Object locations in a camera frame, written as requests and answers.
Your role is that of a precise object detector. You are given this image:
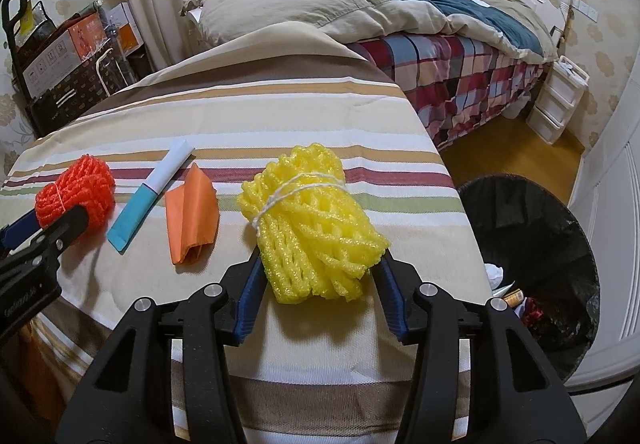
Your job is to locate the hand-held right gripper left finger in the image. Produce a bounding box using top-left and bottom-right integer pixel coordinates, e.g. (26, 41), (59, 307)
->
(59, 251), (266, 444)

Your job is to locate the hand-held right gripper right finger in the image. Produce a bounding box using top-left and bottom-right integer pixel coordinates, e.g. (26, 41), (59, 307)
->
(372, 249), (587, 444)

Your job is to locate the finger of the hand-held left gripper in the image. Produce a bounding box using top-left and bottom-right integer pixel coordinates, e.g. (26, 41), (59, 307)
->
(0, 210), (42, 257)
(0, 205), (91, 282)

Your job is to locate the orange foam fruit net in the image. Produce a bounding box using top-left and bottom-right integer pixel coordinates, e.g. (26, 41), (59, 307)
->
(35, 154), (116, 230)

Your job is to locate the yellow foam fruit net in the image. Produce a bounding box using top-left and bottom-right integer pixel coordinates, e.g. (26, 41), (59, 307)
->
(236, 141), (391, 303)

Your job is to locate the bin with black bag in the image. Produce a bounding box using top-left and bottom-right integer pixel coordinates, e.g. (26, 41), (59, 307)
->
(456, 175), (601, 383)

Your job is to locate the blue and white tube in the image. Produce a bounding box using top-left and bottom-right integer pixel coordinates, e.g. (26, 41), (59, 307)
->
(106, 139), (195, 254)

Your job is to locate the cardboard box orange print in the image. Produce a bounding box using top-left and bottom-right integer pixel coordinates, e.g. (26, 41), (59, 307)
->
(22, 12), (109, 98)

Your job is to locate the black trolley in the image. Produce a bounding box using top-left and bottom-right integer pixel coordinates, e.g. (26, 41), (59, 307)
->
(1, 0), (32, 80)

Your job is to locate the white and orange box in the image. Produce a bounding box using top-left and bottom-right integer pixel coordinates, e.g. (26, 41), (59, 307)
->
(105, 2), (146, 61)

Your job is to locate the white container under bed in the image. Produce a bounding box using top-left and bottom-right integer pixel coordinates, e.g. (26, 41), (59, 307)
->
(505, 97), (533, 121)

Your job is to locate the plaid bed sheet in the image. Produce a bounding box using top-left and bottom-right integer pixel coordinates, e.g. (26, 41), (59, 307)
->
(345, 32), (546, 151)

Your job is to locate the white wardrobe door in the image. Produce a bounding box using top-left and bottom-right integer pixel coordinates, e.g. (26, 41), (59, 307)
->
(565, 0), (640, 390)

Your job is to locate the white plastic drawer unit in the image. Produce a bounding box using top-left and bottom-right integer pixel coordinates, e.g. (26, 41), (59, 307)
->
(526, 55), (591, 145)

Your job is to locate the teal and beige duvet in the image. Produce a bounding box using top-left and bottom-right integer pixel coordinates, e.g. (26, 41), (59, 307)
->
(182, 0), (559, 66)

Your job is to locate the white tube frame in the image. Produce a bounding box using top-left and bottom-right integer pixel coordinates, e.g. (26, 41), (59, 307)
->
(95, 47), (129, 93)

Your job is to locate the white wall socket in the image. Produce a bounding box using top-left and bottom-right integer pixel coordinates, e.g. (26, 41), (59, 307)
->
(572, 0), (600, 22)

